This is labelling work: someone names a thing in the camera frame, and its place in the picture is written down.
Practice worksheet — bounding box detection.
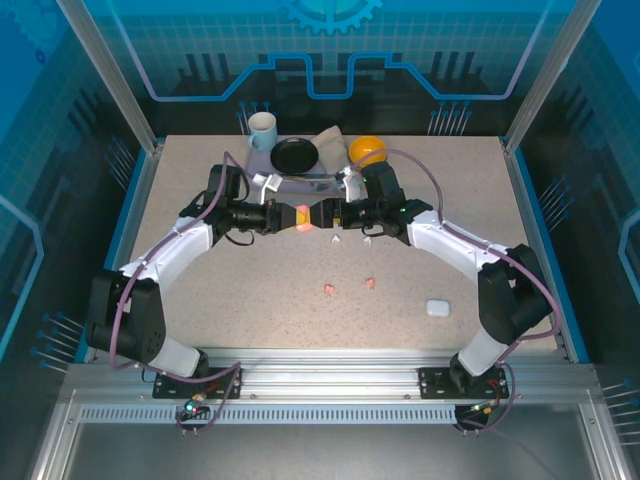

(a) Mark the beige folded cloth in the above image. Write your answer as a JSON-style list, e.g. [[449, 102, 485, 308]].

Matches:
[[313, 124, 351, 174]]

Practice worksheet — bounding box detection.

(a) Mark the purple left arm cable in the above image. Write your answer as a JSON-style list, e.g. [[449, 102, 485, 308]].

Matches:
[[107, 150, 271, 437]]

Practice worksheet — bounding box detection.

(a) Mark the orange bowl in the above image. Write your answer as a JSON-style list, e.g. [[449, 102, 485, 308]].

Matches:
[[348, 135, 390, 166]]

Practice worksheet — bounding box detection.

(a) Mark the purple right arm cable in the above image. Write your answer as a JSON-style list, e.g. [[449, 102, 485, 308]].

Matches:
[[349, 148, 559, 436]]

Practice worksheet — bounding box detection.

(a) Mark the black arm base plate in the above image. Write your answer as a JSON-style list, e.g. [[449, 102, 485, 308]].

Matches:
[[152, 367, 245, 401], [417, 366, 510, 401]]

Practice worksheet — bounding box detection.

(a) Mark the purple plastic tray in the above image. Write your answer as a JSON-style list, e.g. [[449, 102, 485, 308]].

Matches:
[[244, 133, 344, 195]]

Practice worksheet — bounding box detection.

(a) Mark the grey metal lower panel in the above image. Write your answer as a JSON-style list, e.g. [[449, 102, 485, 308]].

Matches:
[[29, 389, 640, 480]]

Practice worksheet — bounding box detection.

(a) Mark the black round plate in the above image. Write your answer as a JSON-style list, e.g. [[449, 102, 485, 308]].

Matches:
[[269, 137, 320, 172]]

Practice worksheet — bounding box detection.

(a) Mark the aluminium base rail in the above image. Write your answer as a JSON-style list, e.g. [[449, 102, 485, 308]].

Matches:
[[67, 347, 596, 401]]

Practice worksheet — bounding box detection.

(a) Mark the small LED circuit board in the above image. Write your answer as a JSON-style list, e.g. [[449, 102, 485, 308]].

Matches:
[[462, 397, 501, 419], [179, 394, 210, 422]]

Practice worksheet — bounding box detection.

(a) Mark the light blue mug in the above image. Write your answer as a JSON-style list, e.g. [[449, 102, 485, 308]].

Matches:
[[247, 111, 279, 153]]

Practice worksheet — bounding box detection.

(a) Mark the aluminium frame post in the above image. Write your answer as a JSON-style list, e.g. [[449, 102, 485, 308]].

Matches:
[[55, 0, 165, 154], [501, 0, 604, 156]]

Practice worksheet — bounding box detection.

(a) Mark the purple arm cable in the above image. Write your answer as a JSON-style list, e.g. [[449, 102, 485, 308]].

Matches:
[[107, 150, 271, 437], [349, 148, 559, 436]]

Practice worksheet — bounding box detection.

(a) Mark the aluminium side rail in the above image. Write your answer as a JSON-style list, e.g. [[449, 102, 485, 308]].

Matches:
[[74, 142, 166, 364], [501, 139, 587, 364]]

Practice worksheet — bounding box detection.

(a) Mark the slotted metal cable duct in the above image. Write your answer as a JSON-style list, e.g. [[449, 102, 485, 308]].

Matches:
[[79, 405, 459, 425]]

